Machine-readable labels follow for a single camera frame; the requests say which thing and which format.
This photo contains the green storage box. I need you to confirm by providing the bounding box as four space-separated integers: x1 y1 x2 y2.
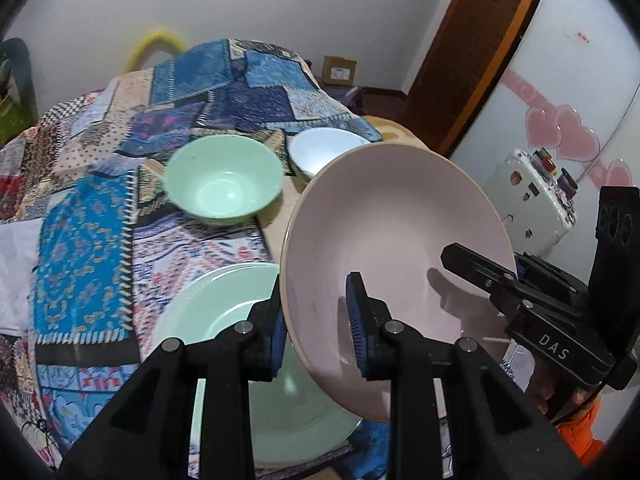
0 95 38 146

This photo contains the white cloth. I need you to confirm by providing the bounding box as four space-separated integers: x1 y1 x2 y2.
0 217 43 336

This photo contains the brown wooden door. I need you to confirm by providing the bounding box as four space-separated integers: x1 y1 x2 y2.
400 0 531 141

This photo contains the white wardrobe sliding door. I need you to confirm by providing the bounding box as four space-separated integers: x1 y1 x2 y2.
440 0 640 271

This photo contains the person's right forearm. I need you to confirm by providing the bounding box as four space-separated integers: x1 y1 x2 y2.
556 395 607 467

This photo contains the patchwork blanket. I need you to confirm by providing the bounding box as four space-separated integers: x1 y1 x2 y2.
0 37 386 480

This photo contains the grey pillow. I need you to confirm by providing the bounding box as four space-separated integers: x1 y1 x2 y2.
0 37 38 121

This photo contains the white suitcase with stickers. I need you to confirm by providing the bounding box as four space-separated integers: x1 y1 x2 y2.
482 147 578 261

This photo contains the grey purple bag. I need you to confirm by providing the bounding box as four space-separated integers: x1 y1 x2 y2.
327 85 368 116

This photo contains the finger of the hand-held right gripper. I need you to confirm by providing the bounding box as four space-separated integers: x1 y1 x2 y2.
440 242 517 302
515 253 589 312

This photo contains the green plate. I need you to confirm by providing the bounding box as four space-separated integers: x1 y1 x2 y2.
155 262 361 467

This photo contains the white bowl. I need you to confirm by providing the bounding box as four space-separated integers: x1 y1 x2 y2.
289 127 373 181

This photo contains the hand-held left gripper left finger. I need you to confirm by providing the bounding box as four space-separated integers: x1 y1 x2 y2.
57 275 288 480

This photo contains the pink bowl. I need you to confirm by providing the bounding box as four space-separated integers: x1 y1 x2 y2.
279 142 518 423

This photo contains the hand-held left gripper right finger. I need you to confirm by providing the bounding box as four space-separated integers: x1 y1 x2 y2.
345 271 586 480

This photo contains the cardboard box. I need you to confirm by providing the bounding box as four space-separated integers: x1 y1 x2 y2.
321 55 358 86

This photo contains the green bowl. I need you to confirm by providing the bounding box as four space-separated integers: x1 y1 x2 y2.
164 135 285 221

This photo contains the person's right hand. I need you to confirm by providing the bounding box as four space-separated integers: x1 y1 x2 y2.
527 360 556 416

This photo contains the yellow foam tube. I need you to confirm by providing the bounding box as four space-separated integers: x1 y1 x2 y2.
122 30 188 73

